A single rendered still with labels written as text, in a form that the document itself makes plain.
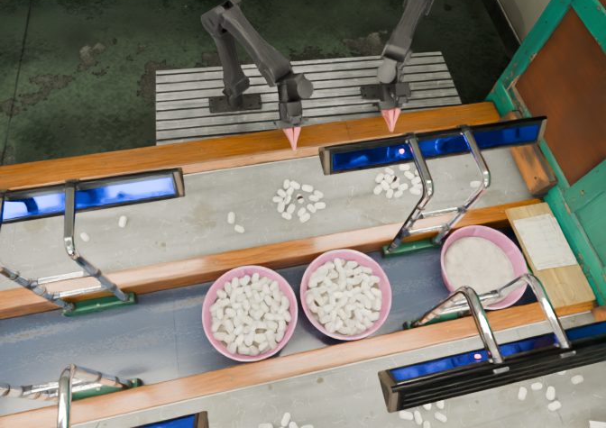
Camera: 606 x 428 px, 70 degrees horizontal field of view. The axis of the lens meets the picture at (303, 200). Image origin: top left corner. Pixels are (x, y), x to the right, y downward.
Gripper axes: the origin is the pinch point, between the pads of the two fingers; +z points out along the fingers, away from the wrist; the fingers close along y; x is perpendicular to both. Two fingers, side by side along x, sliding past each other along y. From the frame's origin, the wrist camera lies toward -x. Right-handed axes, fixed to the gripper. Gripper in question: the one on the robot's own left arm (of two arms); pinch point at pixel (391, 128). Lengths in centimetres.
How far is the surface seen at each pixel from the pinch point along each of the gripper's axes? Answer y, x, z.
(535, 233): 38, -21, 37
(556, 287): 37, -32, 50
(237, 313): -58, -21, 44
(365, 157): -19.8, -31.2, 3.1
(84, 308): -101, -13, 39
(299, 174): -31.1, 5.8, 11.9
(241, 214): -52, -1, 21
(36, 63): -156, 155, -48
